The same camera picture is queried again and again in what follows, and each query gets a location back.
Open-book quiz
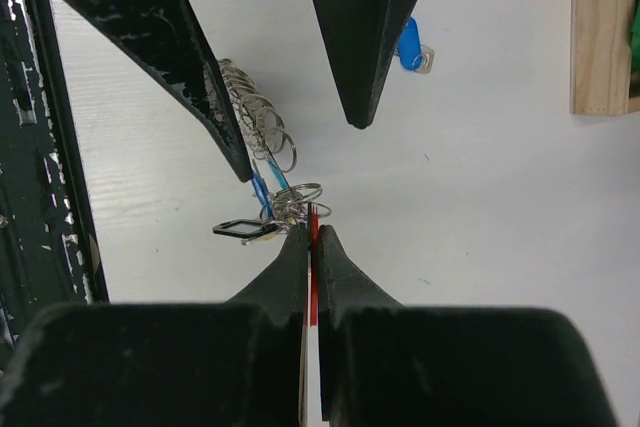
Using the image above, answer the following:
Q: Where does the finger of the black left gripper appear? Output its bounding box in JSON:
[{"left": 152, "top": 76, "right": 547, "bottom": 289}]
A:
[
  {"left": 63, "top": 0, "right": 252, "bottom": 182},
  {"left": 312, "top": 0, "right": 418, "bottom": 129}
]

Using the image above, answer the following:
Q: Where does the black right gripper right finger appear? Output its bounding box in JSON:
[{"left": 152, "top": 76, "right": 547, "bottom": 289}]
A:
[{"left": 317, "top": 225, "right": 616, "bottom": 426}]

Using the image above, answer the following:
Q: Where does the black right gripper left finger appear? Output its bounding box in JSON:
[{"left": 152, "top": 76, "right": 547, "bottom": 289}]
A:
[{"left": 1, "top": 226, "right": 308, "bottom": 426}]

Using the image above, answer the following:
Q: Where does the key with blue tag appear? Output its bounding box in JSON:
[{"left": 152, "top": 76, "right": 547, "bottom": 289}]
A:
[{"left": 395, "top": 17, "right": 435, "bottom": 74}]

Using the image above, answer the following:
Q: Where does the key with red tag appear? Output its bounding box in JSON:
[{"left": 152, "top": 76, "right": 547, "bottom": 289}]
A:
[{"left": 308, "top": 203, "right": 319, "bottom": 326}]

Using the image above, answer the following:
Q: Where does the wooden tray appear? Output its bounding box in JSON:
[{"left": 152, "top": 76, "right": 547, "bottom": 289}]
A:
[{"left": 570, "top": 0, "right": 639, "bottom": 116}]

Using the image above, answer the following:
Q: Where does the green garment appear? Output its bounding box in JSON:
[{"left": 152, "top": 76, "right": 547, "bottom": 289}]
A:
[{"left": 630, "top": 8, "right": 640, "bottom": 72}]

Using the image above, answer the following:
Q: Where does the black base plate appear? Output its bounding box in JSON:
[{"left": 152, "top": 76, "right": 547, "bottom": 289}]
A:
[{"left": 1, "top": 0, "right": 109, "bottom": 359}]

